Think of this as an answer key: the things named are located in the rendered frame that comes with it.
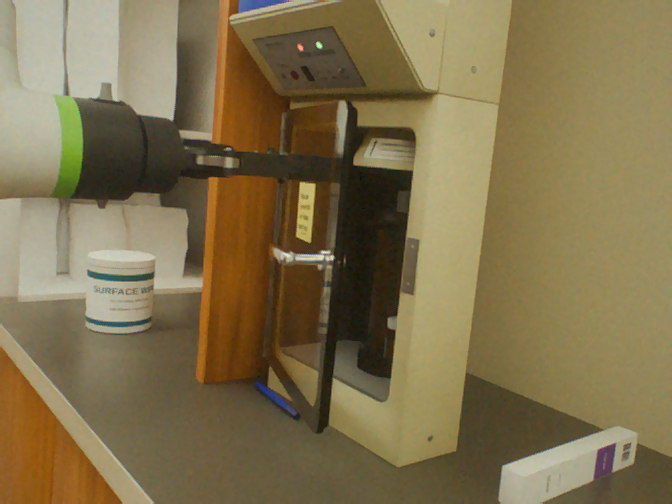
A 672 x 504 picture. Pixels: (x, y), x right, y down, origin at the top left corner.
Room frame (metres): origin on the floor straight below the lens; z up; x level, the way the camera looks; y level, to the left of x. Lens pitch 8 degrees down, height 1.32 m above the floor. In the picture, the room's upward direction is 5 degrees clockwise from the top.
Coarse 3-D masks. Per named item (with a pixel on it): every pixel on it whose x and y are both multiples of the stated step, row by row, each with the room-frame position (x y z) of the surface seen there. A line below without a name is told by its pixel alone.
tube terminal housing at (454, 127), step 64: (448, 0) 0.81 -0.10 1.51; (448, 64) 0.81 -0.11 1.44; (384, 128) 0.92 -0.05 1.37; (448, 128) 0.82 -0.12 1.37; (448, 192) 0.83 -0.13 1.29; (448, 256) 0.83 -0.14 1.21; (448, 320) 0.84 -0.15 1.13; (448, 384) 0.85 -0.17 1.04; (384, 448) 0.83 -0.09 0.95; (448, 448) 0.86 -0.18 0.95
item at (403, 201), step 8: (400, 192) 0.97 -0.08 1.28; (408, 192) 0.96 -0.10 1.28; (400, 200) 0.96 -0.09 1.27; (408, 200) 0.96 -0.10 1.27; (384, 208) 0.99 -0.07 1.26; (392, 208) 1.00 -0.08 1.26; (400, 208) 0.96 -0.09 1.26; (408, 208) 0.96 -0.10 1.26; (376, 216) 0.96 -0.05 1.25; (384, 216) 0.95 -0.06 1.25; (392, 216) 0.94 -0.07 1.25; (400, 216) 0.94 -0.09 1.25; (408, 216) 0.94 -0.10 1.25
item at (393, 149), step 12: (372, 132) 0.95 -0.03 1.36; (384, 132) 0.93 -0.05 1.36; (396, 132) 0.92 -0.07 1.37; (408, 132) 0.91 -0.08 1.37; (372, 144) 0.93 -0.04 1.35; (384, 144) 0.91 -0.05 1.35; (396, 144) 0.91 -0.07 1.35; (408, 144) 0.90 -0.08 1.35; (360, 156) 0.94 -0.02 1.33; (372, 156) 0.92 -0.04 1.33; (384, 156) 0.91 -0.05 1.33; (396, 156) 0.90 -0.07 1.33; (408, 156) 0.89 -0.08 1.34; (384, 168) 0.90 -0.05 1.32; (396, 168) 0.89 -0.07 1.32; (408, 168) 0.89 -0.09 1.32
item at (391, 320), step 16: (400, 224) 0.92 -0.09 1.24; (384, 240) 0.94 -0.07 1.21; (400, 240) 0.93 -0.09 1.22; (384, 256) 0.94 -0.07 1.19; (400, 256) 0.93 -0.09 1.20; (368, 272) 0.97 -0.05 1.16; (384, 272) 0.94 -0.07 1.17; (400, 272) 0.93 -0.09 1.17; (368, 288) 0.96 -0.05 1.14; (384, 288) 0.93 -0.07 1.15; (368, 304) 0.96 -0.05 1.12; (384, 304) 0.93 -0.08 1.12; (368, 320) 0.95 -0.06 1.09; (384, 320) 0.93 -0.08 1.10; (368, 336) 0.95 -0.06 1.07; (384, 336) 0.93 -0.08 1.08; (368, 352) 0.95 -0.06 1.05; (384, 352) 0.93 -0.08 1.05
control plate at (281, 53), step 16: (304, 32) 0.87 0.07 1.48; (320, 32) 0.85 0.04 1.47; (272, 48) 0.95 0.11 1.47; (288, 48) 0.92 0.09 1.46; (304, 48) 0.89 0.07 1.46; (336, 48) 0.85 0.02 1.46; (272, 64) 0.98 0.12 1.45; (288, 64) 0.95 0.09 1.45; (304, 64) 0.92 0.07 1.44; (320, 64) 0.90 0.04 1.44; (336, 64) 0.87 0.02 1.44; (352, 64) 0.85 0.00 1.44; (288, 80) 0.98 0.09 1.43; (304, 80) 0.95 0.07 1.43; (320, 80) 0.92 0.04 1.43; (336, 80) 0.90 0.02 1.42; (352, 80) 0.87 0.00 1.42
